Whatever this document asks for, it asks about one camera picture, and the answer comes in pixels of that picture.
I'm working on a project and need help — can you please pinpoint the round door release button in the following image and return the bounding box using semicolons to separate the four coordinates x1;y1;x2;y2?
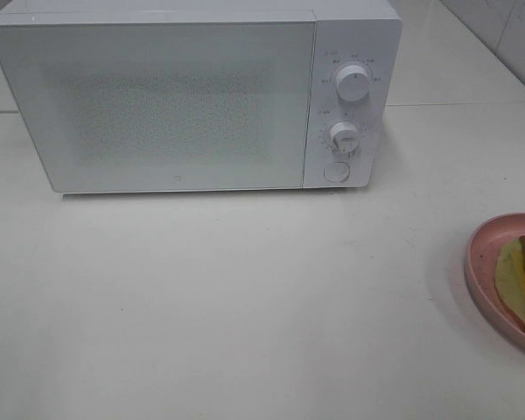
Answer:
324;162;350;183

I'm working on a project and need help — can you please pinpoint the white microwave door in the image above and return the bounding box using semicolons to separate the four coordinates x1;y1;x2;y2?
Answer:
0;23;315;193

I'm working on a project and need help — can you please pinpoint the pink plate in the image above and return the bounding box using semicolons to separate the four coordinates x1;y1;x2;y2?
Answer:
464;213;525;352

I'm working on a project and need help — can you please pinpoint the white bread sandwich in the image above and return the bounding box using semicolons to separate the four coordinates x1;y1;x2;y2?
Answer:
494;235;525;333

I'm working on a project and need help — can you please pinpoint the white lower timer knob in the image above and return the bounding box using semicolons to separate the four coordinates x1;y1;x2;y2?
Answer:
329;122;360;154

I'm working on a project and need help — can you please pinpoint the white upper power knob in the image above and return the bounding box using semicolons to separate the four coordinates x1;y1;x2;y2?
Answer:
334;64;371;102

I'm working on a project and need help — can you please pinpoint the white microwave oven body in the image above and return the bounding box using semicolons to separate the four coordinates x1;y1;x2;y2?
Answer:
0;1;402;192

